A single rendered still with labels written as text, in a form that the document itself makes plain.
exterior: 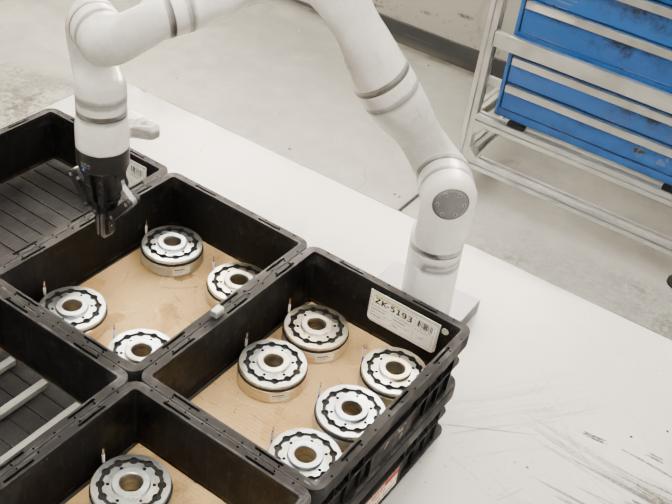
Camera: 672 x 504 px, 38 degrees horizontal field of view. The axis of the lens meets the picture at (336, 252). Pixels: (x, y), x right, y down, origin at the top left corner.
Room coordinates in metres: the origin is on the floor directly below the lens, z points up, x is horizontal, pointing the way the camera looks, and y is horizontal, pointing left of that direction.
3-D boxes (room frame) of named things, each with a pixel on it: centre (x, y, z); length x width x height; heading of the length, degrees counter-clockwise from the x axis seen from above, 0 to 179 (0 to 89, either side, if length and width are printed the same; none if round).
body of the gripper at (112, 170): (1.15, 0.35, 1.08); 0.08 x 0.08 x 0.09
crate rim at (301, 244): (1.14, 0.27, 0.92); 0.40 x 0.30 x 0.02; 150
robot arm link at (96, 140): (1.16, 0.34, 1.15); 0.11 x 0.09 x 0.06; 150
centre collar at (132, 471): (0.78, 0.21, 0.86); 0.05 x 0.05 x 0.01
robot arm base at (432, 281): (1.34, -0.17, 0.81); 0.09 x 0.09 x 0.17; 68
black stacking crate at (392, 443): (1.00, 0.01, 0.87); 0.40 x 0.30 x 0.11; 150
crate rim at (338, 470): (1.00, 0.01, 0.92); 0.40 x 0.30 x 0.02; 150
